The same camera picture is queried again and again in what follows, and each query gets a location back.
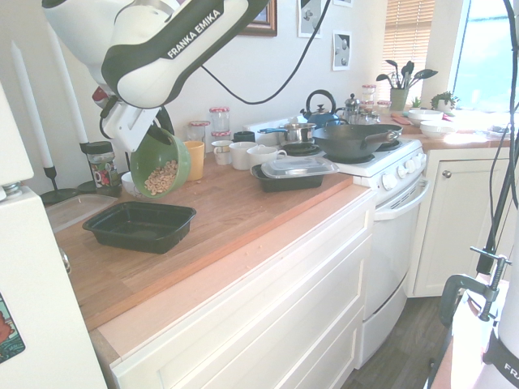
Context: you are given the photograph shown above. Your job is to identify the black stand pole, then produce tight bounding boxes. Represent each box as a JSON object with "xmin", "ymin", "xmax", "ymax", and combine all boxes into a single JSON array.
[{"xmin": 476, "ymin": 0, "xmax": 519, "ymax": 276}]

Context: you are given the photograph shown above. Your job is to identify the french press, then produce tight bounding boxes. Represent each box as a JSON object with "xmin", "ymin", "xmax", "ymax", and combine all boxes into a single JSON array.
[{"xmin": 344, "ymin": 93, "xmax": 362, "ymax": 125}]

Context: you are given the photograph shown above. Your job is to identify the yellow mug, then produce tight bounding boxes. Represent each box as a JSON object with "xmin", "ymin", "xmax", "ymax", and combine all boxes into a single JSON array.
[{"xmin": 182, "ymin": 140, "xmax": 206, "ymax": 182}]

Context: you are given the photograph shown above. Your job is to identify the green ceramic bowl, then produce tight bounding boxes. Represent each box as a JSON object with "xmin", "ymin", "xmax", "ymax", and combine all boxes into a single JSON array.
[{"xmin": 129, "ymin": 128, "xmax": 192, "ymax": 199}]

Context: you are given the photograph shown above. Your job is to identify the black wok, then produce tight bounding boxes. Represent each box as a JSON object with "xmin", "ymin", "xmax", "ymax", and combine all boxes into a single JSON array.
[{"xmin": 311, "ymin": 123, "xmax": 405, "ymax": 161}]

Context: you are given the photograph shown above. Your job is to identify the white stove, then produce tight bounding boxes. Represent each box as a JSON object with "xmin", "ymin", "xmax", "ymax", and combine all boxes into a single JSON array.
[{"xmin": 242, "ymin": 119, "xmax": 430, "ymax": 370}]

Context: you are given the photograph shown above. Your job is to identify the glass jar with dark lid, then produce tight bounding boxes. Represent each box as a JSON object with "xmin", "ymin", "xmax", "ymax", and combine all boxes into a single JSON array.
[{"xmin": 86, "ymin": 140, "xmax": 122, "ymax": 190}]

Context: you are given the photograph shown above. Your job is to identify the succulent in white pot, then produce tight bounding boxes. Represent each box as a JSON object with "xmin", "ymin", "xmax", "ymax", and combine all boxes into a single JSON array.
[{"xmin": 430, "ymin": 91, "xmax": 461, "ymax": 113}]

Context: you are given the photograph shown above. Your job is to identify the small white printed mug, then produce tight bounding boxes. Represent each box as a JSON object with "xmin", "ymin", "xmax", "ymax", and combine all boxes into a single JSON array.
[{"xmin": 211, "ymin": 139, "xmax": 233, "ymax": 166}]

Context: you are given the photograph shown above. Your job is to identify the colourful fridge magnet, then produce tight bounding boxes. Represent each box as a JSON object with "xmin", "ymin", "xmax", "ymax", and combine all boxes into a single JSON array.
[{"xmin": 0, "ymin": 291, "xmax": 26, "ymax": 365}]

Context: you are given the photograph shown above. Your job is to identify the window blinds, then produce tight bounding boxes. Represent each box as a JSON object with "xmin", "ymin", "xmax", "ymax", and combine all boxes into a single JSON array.
[{"xmin": 383, "ymin": 0, "xmax": 437, "ymax": 82}]

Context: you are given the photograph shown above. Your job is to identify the white cabinet with knob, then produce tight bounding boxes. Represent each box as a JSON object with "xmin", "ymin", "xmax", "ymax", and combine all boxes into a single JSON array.
[{"xmin": 407, "ymin": 147, "xmax": 519, "ymax": 299}]

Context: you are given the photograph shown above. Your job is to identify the framed picture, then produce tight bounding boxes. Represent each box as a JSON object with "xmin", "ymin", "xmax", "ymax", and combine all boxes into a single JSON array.
[{"xmin": 237, "ymin": 0, "xmax": 279, "ymax": 37}]

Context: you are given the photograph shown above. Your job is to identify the white counter cabinet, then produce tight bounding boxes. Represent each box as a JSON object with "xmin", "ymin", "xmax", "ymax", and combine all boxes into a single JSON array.
[{"xmin": 97, "ymin": 190, "xmax": 376, "ymax": 389}]

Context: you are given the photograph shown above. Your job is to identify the cereal rings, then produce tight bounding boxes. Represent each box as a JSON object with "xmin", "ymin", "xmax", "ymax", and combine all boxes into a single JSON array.
[{"xmin": 144, "ymin": 160, "xmax": 179, "ymax": 198}]

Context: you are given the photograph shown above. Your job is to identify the white robot base black band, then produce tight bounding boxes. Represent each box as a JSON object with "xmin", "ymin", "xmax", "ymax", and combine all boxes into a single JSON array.
[{"xmin": 482, "ymin": 263, "xmax": 519, "ymax": 389}]

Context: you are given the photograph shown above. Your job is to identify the tall white candle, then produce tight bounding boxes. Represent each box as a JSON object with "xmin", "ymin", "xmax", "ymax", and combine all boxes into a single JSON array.
[
  {"xmin": 45, "ymin": 22, "xmax": 89, "ymax": 145},
  {"xmin": 11, "ymin": 40, "xmax": 54, "ymax": 169}
]

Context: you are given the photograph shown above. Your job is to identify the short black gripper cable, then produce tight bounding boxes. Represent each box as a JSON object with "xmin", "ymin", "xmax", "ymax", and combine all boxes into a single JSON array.
[{"xmin": 99, "ymin": 96, "xmax": 118, "ymax": 121}]

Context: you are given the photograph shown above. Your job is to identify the clear plastic lid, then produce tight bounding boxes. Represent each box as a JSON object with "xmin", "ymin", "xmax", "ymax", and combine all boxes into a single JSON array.
[{"xmin": 44, "ymin": 193, "xmax": 119, "ymax": 234}]

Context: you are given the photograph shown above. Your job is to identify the black and white poster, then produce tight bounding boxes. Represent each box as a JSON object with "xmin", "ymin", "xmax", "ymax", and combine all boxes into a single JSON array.
[
  {"xmin": 298, "ymin": 0, "xmax": 324, "ymax": 40},
  {"xmin": 332, "ymin": 30, "xmax": 353, "ymax": 72}
]

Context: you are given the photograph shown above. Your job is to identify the blue kettle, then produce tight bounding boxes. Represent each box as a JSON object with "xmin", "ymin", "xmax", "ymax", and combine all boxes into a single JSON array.
[{"xmin": 300, "ymin": 89, "xmax": 341, "ymax": 126}]

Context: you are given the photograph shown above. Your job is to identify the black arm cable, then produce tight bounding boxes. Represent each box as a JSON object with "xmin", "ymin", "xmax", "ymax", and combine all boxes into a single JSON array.
[{"xmin": 200, "ymin": 0, "xmax": 332, "ymax": 105}]

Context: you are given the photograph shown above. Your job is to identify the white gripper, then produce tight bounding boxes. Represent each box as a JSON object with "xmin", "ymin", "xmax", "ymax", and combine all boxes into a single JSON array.
[{"xmin": 100, "ymin": 96, "xmax": 176, "ymax": 154}]

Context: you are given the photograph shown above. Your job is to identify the empty black plastic container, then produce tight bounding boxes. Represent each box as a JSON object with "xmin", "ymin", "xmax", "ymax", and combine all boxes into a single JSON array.
[{"xmin": 82, "ymin": 201, "xmax": 198, "ymax": 255}]

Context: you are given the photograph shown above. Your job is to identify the white bowl with swirl print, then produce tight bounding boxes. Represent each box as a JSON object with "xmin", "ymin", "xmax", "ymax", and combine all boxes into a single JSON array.
[{"xmin": 120, "ymin": 170, "xmax": 143, "ymax": 199}]

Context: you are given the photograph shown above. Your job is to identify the metal clamp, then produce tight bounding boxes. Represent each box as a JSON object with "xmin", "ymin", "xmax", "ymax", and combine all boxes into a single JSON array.
[{"xmin": 440, "ymin": 245, "xmax": 514, "ymax": 329}]

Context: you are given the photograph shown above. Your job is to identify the tall glass jar red lid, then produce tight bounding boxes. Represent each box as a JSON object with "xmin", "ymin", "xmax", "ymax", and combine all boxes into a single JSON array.
[{"xmin": 208, "ymin": 106, "xmax": 231, "ymax": 135}]

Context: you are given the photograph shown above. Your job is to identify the plant in green pot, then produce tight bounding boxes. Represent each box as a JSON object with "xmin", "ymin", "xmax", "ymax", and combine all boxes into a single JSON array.
[{"xmin": 375, "ymin": 59, "xmax": 439, "ymax": 113}]

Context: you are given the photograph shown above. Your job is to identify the lidded black plastic container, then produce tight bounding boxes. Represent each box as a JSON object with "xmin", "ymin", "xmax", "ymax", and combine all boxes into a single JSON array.
[{"xmin": 250, "ymin": 164, "xmax": 325, "ymax": 194}]

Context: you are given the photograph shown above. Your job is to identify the plain white mug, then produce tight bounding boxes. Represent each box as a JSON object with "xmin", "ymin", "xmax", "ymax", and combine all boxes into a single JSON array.
[
  {"xmin": 229, "ymin": 141, "xmax": 260, "ymax": 170},
  {"xmin": 246, "ymin": 145, "xmax": 288, "ymax": 168}
]

